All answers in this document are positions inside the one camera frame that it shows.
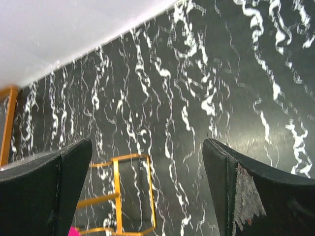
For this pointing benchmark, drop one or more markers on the gold metal wine glass rack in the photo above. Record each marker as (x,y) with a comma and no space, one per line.
(116,195)

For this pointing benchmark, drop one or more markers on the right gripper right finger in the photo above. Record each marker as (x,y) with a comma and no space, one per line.
(251,198)

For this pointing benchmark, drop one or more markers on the pink plastic wine glass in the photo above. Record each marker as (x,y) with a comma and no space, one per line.
(73,232)

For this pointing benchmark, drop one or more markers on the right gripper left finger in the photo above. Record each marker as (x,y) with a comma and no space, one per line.
(39,195)

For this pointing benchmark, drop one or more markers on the orange wooden stepped shelf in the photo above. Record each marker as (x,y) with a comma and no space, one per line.
(11,93)

